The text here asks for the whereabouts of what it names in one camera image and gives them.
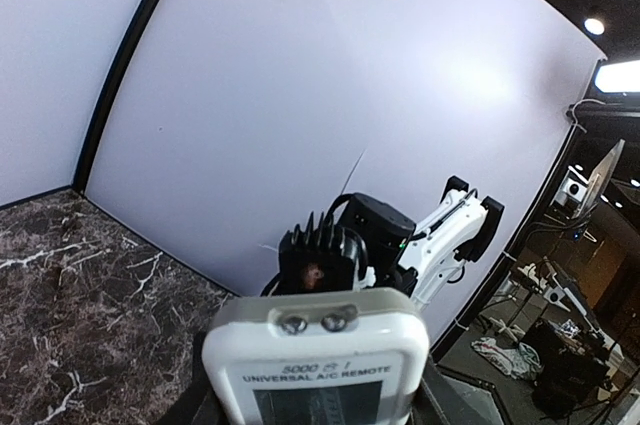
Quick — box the white AC remote control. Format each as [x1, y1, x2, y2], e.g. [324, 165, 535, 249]
[201, 288, 429, 424]

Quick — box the background lab equipment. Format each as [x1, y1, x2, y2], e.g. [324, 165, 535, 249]
[469, 99, 640, 425]

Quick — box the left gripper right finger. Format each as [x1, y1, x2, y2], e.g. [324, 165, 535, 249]
[409, 364, 513, 425]

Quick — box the left black frame post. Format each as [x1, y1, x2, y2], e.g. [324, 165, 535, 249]
[71, 0, 161, 195]

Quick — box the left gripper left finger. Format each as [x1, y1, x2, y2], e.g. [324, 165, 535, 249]
[164, 339, 225, 425]

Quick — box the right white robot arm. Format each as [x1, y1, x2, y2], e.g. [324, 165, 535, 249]
[340, 175, 504, 310]

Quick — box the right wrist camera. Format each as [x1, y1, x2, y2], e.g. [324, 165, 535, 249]
[261, 214, 377, 297]

